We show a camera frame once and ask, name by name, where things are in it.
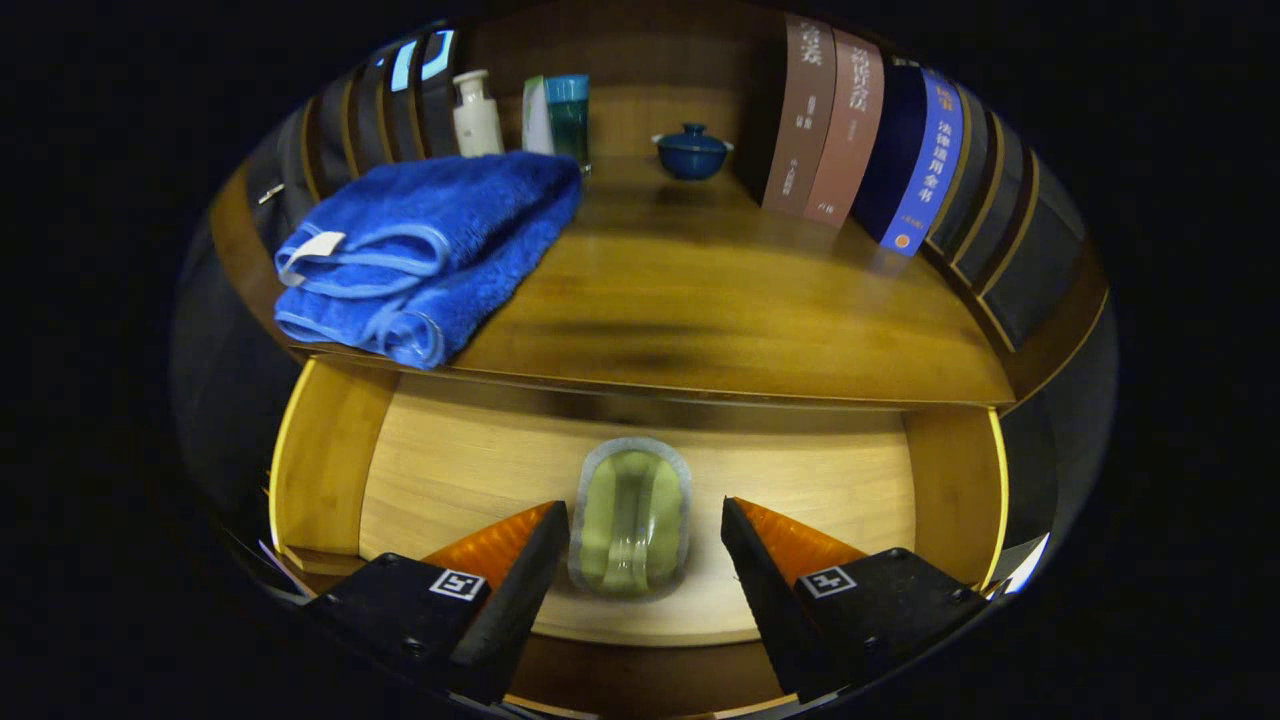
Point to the wooden countertop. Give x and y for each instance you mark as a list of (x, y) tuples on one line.
[(700, 300)]

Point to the white pump bottle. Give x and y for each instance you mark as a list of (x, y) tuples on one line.
[(478, 125)]

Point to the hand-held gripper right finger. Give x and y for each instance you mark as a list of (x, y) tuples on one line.
[(785, 620)]

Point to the reddish brown book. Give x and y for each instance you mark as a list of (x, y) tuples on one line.
[(848, 130)]

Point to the teal bottle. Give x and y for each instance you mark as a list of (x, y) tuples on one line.
[(568, 120)]

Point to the white green tube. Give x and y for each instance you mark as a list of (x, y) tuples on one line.
[(535, 120)]

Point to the green brush with white pad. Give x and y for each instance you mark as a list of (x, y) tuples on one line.
[(630, 520)]

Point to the dark brown book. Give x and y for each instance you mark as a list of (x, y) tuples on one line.
[(800, 120)]

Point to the blue folded towel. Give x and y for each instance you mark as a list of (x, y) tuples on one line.
[(420, 230)]

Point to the wooden cabinet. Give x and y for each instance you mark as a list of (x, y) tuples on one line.
[(640, 50)]

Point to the wooden drawer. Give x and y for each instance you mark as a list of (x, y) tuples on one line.
[(480, 470)]

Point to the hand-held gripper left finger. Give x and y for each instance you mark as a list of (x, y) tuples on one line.
[(505, 620)]

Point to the blue lidded teacup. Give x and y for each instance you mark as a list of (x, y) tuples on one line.
[(692, 155)]

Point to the blue book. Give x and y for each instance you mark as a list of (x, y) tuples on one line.
[(925, 160)]

